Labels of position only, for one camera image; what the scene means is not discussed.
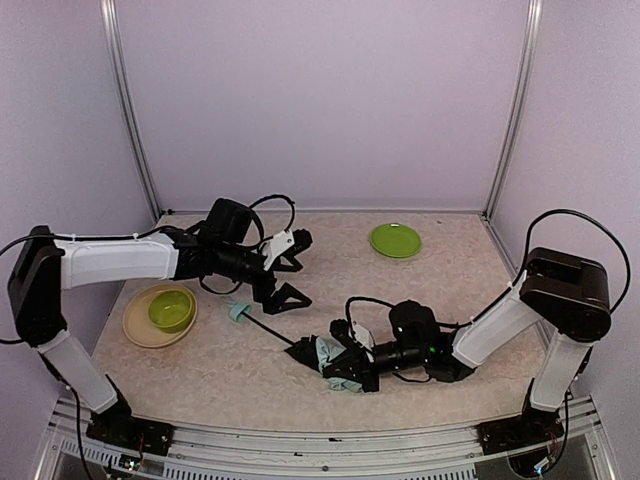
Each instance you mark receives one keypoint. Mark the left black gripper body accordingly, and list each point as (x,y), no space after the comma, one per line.
(270,278)

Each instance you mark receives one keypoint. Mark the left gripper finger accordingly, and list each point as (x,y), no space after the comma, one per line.
(287,298)
(286,263)

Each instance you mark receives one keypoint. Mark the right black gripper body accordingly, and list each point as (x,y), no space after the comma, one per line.
(361,363)

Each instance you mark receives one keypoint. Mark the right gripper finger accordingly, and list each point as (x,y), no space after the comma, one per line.
(352,365)
(304,351)

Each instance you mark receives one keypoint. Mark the mint green folding umbrella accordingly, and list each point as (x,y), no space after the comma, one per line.
(326,349)

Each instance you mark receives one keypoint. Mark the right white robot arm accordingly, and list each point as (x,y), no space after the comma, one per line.
(569,292)

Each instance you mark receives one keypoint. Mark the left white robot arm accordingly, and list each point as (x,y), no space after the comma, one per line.
(49,264)

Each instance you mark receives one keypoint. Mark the green bowl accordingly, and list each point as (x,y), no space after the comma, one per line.
(172,311)

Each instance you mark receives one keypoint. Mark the beige plate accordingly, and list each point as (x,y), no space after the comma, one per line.
(137,326)

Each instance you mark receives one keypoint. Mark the green plate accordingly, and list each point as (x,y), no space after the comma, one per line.
(395,240)

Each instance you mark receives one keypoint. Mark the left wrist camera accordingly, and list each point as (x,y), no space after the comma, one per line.
(286,242)

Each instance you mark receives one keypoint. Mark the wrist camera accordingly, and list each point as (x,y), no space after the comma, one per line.
(286,242)
(351,335)

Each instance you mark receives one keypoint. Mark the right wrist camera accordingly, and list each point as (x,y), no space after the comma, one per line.
(351,335)

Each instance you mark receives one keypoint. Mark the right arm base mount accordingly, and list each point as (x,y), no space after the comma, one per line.
(530,427)

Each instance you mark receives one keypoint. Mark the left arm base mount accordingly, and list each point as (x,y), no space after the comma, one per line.
(118,427)

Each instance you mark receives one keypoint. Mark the aluminium front rail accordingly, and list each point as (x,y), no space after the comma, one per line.
(200,452)

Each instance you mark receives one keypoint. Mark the left aluminium frame post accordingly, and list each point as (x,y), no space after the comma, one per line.
(116,54)

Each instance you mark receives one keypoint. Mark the aluminium frame post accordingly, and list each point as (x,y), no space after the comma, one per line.
(516,111)
(116,54)

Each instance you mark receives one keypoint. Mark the right aluminium frame post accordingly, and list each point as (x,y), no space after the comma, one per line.
(516,111)

